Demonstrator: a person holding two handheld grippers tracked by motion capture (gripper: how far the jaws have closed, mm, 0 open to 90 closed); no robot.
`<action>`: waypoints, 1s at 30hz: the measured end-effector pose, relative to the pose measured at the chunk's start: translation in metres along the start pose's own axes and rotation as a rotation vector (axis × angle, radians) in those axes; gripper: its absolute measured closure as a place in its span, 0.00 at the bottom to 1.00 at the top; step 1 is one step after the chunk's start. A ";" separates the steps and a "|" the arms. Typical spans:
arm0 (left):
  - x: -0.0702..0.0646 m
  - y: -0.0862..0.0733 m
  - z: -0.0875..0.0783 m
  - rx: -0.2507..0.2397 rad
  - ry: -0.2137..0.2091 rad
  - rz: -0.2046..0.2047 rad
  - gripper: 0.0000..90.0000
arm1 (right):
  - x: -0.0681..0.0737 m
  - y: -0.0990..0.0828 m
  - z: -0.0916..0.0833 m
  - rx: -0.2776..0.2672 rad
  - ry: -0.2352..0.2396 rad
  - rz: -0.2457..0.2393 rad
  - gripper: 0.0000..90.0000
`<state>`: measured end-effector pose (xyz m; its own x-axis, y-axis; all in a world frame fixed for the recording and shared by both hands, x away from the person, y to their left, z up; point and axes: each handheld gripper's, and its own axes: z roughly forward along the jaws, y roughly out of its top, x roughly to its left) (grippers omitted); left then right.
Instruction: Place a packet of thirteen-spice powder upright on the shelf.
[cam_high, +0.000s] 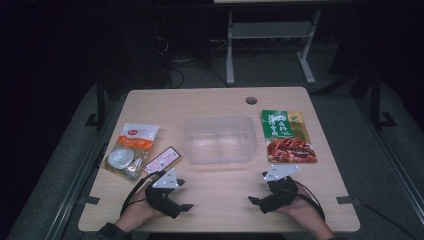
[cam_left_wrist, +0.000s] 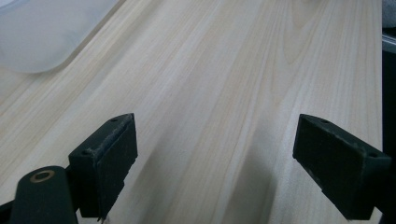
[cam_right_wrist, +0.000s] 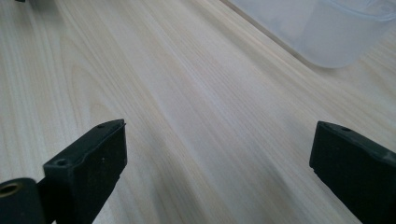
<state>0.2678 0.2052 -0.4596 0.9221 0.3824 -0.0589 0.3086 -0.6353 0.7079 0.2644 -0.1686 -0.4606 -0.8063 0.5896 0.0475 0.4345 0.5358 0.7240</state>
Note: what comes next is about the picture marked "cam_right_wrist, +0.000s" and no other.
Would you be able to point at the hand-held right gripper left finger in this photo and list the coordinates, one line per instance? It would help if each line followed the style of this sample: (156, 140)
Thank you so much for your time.
(93, 161)

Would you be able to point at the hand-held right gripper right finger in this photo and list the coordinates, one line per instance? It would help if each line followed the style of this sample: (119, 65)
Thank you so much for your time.
(355, 168)

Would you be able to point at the clear plastic container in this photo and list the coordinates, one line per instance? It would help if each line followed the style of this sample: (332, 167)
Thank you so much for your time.
(323, 34)

